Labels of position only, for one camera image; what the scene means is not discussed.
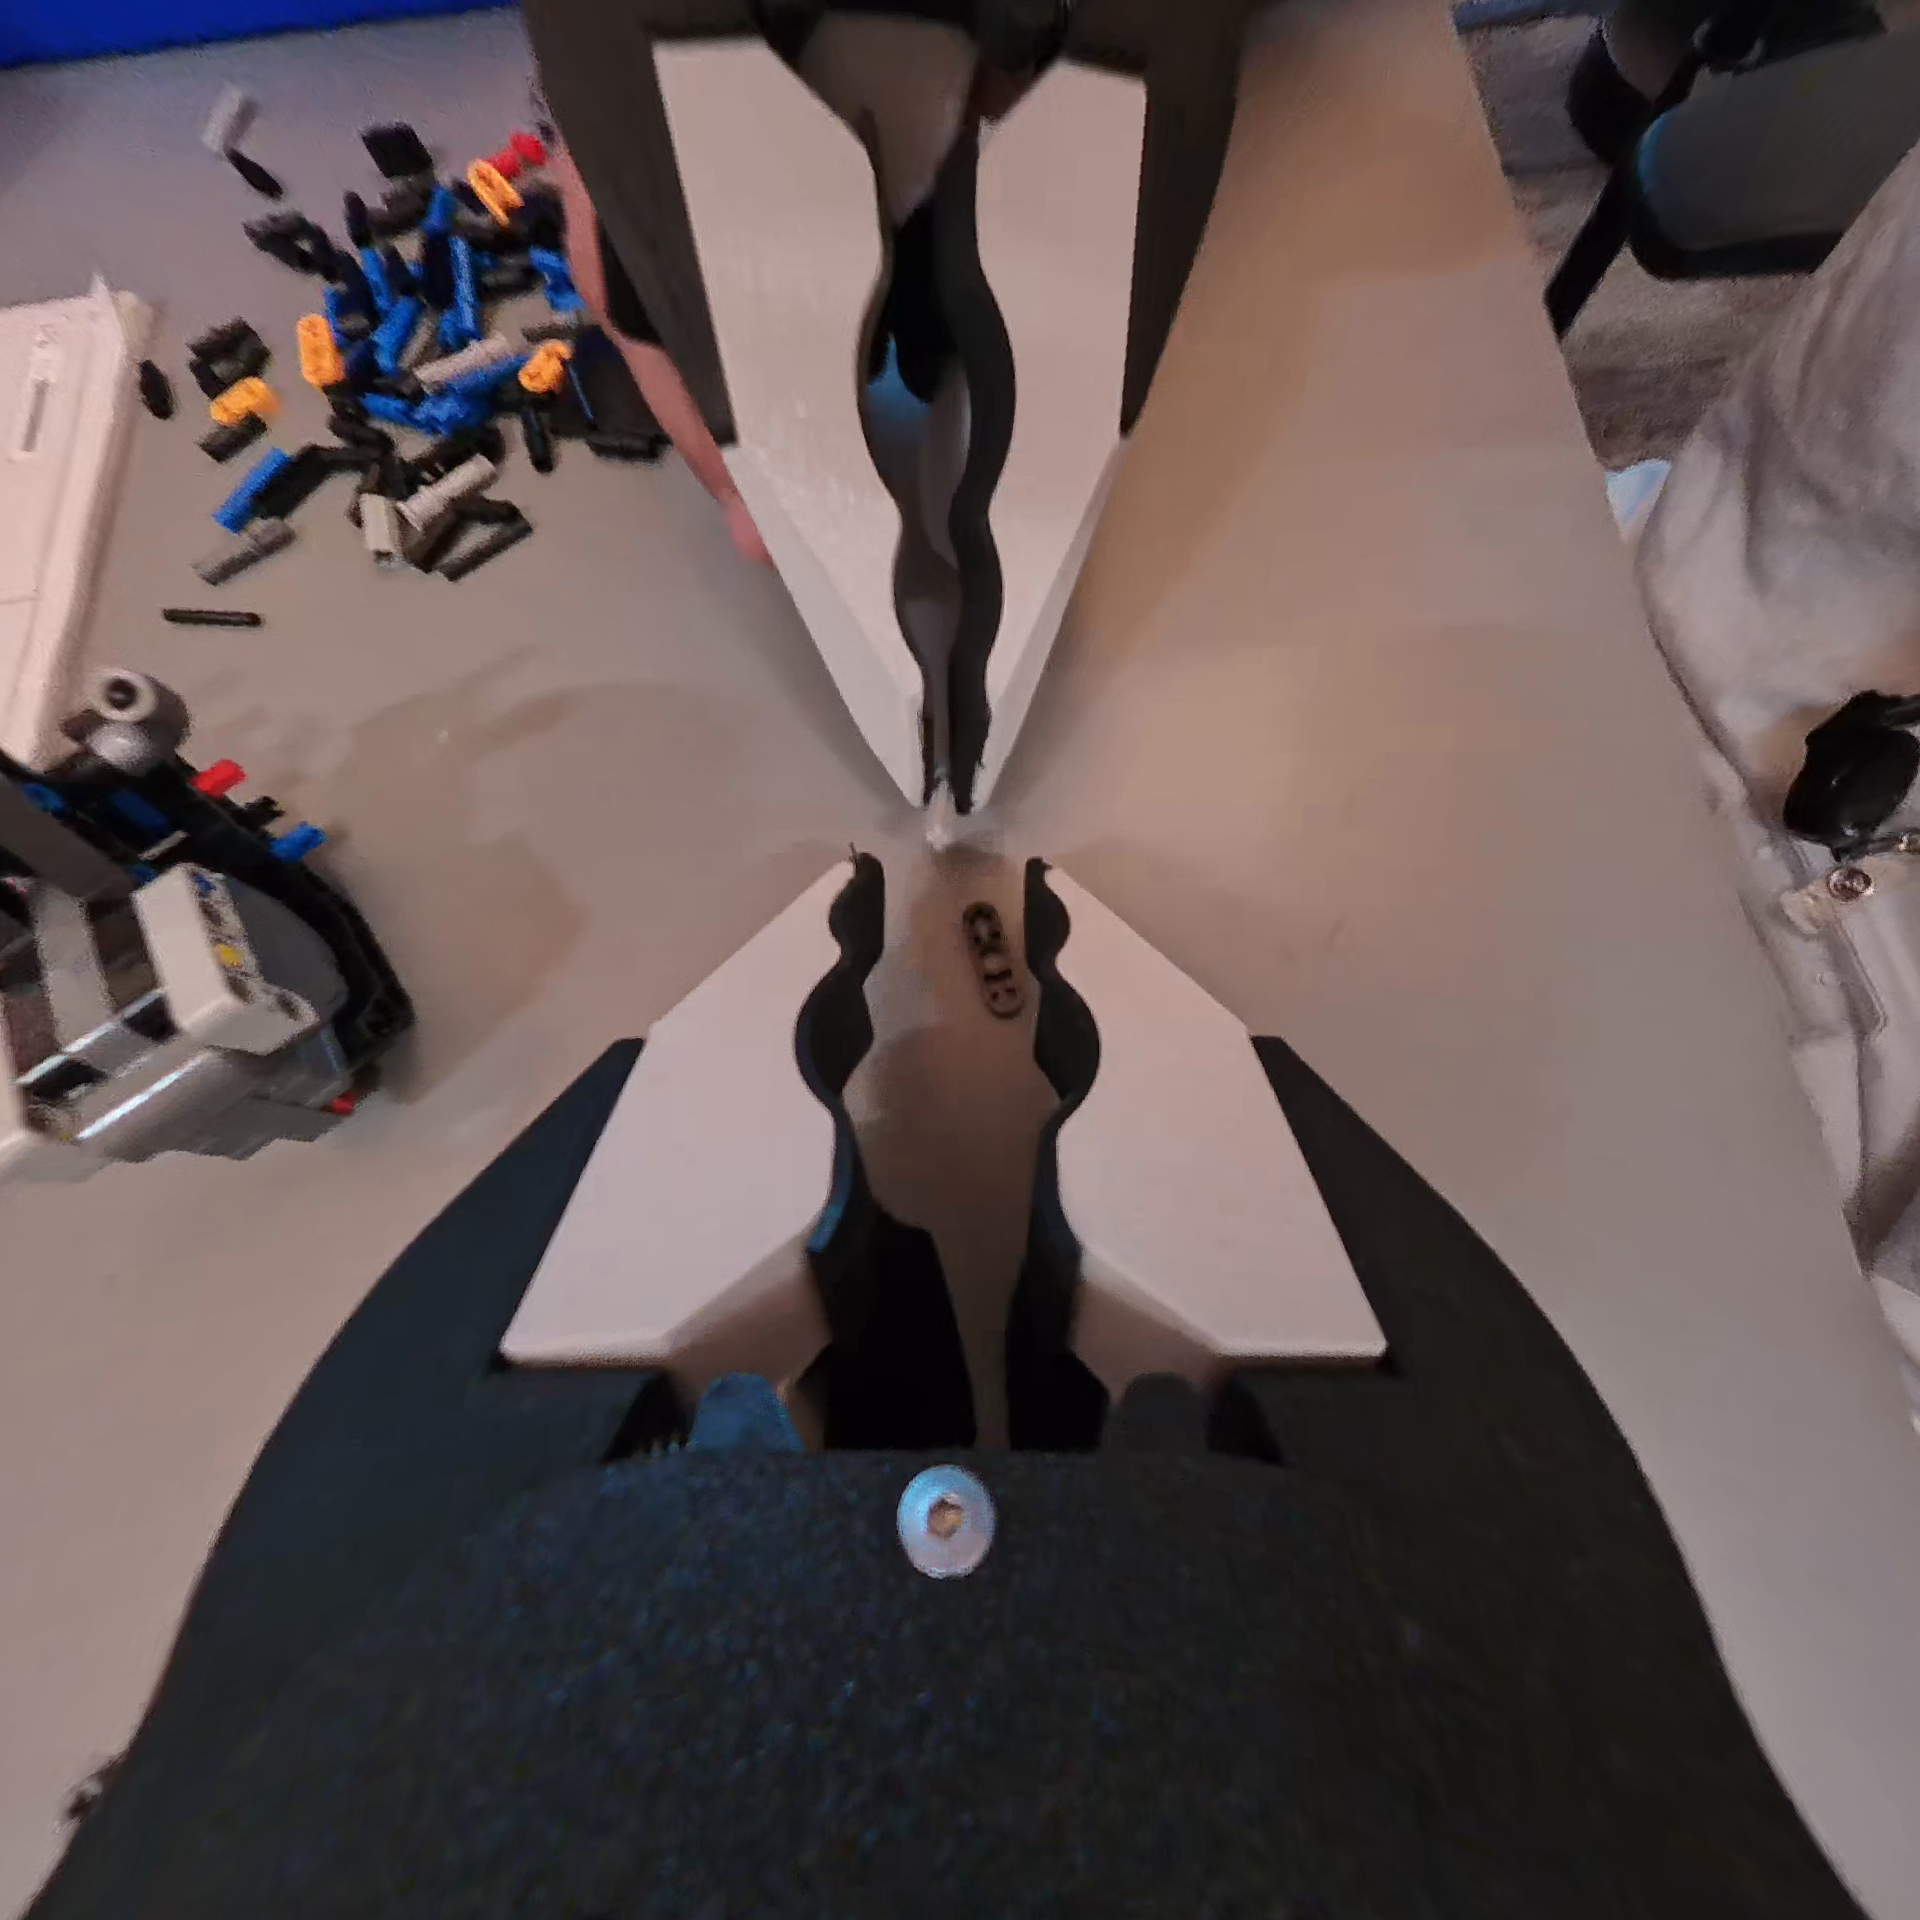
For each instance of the lego instruction booklet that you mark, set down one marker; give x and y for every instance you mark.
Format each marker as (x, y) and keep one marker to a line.
(60, 449)

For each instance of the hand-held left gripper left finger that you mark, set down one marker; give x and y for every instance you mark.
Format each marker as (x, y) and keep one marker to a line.
(676, 1200)

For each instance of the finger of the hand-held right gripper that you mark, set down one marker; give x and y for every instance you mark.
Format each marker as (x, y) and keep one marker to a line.
(781, 303)
(1067, 303)

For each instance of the black office chair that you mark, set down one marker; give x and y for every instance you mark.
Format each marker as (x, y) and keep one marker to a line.
(1724, 163)

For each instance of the small black lego beam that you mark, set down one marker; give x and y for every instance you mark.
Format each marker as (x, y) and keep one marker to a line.
(996, 963)

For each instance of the partly built lego model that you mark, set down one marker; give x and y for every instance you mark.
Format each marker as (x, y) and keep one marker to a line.
(195, 977)

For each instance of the small grey lego pin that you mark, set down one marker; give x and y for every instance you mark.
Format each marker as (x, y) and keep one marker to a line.
(946, 823)

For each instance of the person's right hand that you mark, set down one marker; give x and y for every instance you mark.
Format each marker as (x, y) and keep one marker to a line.
(707, 449)

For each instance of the pile of small lego pieces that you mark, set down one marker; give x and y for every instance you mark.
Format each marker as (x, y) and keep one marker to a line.
(407, 347)

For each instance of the blue plastic bin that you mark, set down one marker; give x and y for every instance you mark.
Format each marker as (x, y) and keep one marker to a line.
(224, 22)

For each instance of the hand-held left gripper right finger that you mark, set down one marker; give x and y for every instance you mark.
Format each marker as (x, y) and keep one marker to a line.
(1214, 1200)

